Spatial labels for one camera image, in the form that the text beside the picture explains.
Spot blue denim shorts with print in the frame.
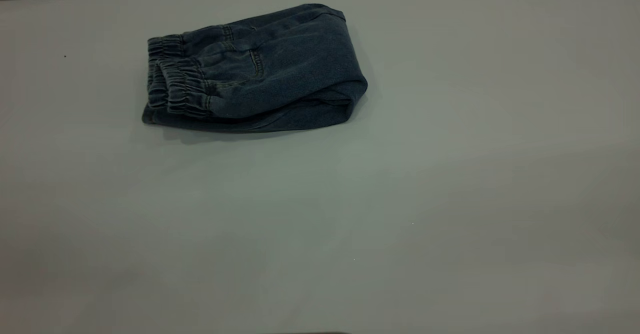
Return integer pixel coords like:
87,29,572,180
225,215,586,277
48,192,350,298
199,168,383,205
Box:
141,4,369,134

